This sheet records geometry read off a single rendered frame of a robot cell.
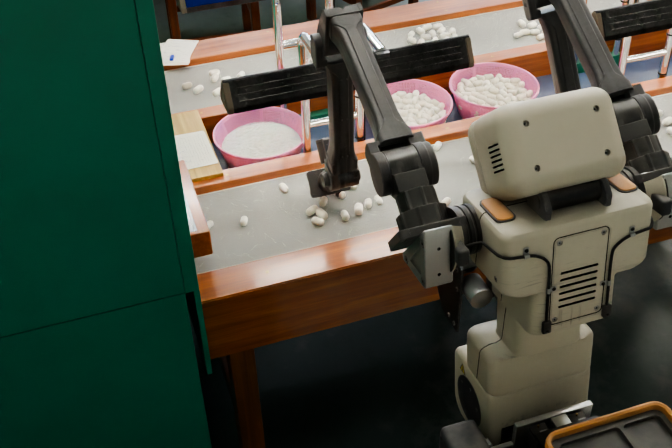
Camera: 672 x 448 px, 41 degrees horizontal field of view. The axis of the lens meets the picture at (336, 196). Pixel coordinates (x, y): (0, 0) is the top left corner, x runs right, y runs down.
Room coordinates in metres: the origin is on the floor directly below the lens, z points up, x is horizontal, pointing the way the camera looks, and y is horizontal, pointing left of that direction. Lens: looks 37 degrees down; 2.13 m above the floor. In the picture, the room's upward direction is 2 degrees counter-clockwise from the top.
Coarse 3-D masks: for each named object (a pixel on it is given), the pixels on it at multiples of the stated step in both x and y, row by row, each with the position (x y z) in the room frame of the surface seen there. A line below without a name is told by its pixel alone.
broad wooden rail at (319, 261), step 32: (288, 256) 1.56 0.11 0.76; (320, 256) 1.56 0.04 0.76; (352, 256) 1.55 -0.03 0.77; (384, 256) 1.55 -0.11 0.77; (224, 288) 1.46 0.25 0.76; (256, 288) 1.45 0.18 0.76; (288, 288) 1.47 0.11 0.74; (320, 288) 1.50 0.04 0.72; (352, 288) 1.52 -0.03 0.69; (384, 288) 1.54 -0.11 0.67; (416, 288) 1.57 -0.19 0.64; (224, 320) 1.43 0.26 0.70; (256, 320) 1.45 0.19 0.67; (288, 320) 1.47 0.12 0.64; (320, 320) 1.50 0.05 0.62; (352, 320) 1.52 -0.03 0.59; (224, 352) 1.42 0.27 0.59
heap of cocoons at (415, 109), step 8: (392, 96) 2.29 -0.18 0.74; (400, 96) 2.31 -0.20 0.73; (408, 96) 2.30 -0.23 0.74; (416, 96) 2.29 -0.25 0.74; (424, 96) 2.29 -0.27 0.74; (400, 104) 2.25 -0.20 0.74; (408, 104) 2.24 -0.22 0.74; (416, 104) 2.25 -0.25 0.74; (424, 104) 2.26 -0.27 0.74; (432, 104) 2.24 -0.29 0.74; (440, 104) 2.24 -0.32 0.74; (400, 112) 2.21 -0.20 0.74; (408, 112) 2.21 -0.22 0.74; (416, 112) 2.21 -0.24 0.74; (424, 112) 2.21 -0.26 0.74; (432, 112) 2.20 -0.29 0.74; (440, 112) 2.19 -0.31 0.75; (408, 120) 2.16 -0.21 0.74; (416, 120) 2.18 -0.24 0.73; (424, 120) 2.16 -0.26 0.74; (432, 120) 2.16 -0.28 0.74
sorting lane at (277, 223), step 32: (448, 160) 1.96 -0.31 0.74; (224, 192) 1.85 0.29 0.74; (256, 192) 1.84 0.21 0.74; (288, 192) 1.84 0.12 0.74; (352, 192) 1.83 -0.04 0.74; (448, 192) 1.82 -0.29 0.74; (224, 224) 1.71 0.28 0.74; (256, 224) 1.71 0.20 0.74; (288, 224) 1.71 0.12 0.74; (352, 224) 1.70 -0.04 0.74; (384, 224) 1.70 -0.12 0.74; (224, 256) 1.59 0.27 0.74; (256, 256) 1.59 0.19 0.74
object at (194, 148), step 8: (176, 136) 2.06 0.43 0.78; (184, 136) 2.06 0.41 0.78; (192, 136) 2.06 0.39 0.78; (200, 136) 2.05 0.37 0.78; (176, 144) 2.02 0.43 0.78; (184, 144) 2.02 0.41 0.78; (192, 144) 2.02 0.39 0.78; (200, 144) 2.01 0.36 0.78; (208, 144) 2.01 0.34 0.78; (184, 152) 1.98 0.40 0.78; (192, 152) 1.98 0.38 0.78; (200, 152) 1.98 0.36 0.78; (208, 152) 1.97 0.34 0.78; (184, 160) 1.94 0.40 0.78; (192, 160) 1.94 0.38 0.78; (200, 160) 1.94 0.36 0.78; (208, 160) 1.94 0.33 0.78; (216, 160) 1.94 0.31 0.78; (192, 168) 1.90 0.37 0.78
